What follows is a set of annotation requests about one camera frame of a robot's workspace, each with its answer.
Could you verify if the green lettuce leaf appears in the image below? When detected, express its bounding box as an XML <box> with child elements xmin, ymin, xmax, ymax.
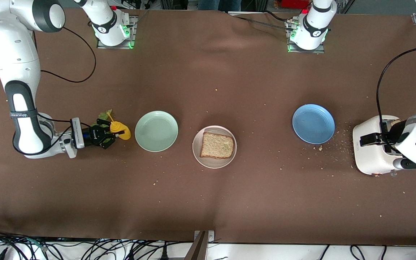
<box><xmin>91</xmin><ymin>109</ymin><xmax>114</xmax><ymax>125</ymax></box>

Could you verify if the yellow mustard squeeze bottle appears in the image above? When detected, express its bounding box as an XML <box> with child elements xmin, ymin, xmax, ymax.
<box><xmin>106</xmin><ymin>110</ymin><xmax>131</xmax><ymax>140</ymax></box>

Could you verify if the mint green plate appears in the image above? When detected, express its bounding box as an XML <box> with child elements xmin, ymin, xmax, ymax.
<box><xmin>134</xmin><ymin>110</ymin><xmax>179</xmax><ymax>152</ymax></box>

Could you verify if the blue plate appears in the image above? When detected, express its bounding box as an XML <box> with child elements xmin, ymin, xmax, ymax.
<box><xmin>292</xmin><ymin>104</ymin><xmax>335</xmax><ymax>145</ymax></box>

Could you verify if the beige plate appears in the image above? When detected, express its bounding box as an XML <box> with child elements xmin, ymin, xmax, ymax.
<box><xmin>192</xmin><ymin>126</ymin><xmax>237</xmax><ymax>169</ymax></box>

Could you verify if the white toaster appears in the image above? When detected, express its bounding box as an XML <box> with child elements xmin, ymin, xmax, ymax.
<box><xmin>352</xmin><ymin>115</ymin><xmax>411</xmax><ymax>177</ymax></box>

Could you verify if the brown table cloth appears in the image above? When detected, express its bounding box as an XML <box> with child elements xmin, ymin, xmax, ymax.
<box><xmin>0</xmin><ymin>6</ymin><xmax>416</xmax><ymax>247</ymax></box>

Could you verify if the red box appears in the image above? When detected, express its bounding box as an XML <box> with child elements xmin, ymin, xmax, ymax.
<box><xmin>282</xmin><ymin>0</ymin><xmax>309</xmax><ymax>9</ymax></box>

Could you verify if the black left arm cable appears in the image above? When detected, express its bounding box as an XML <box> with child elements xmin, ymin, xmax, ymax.
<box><xmin>376</xmin><ymin>47</ymin><xmax>416</xmax><ymax>152</ymax></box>

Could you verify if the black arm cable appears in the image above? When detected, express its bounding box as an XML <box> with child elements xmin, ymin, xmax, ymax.
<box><xmin>12</xmin><ymin>26</ymin><xmax>97</xmax><ymax>156</ymax></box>
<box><xmin>376</xmin><ymin>47</ymin><xmax>416</xmax><ymax>152</ymax></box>

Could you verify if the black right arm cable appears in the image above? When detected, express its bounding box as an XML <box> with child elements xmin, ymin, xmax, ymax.
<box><xmin>12</xmin><ymin>26</ymin><xmax>97</xmax><ymax>156</ymax></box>

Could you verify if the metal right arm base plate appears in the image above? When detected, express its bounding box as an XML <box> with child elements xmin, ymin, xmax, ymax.
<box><xmin>96</xmin><ymin>14</ymin><xmax>137</xmax><ymax>50</ymax></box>

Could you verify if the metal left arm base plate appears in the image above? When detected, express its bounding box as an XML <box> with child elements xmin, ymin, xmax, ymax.
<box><xmin>287</xmin><ymin>16</ymin><xmax>326</xmax><ymax>55</ymax></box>

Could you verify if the tangled black cable bundle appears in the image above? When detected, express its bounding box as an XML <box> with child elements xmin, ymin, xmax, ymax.
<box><xmin>0</xmin><ymin>227</ymin><xmax>194</xmax><ymax>260</ymax></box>

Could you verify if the grey metal bracket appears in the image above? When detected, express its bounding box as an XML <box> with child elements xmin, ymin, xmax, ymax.
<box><xmin>185</xmin><ymin>230</ymin><xmax>216</xmax><ymax>260</ymax></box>

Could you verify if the thin black cable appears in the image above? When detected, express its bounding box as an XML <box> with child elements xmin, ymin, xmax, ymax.
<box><xmin>230</xmin><ymin>10</ymin><xmax>295</xmax><ymax>31</ymax></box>

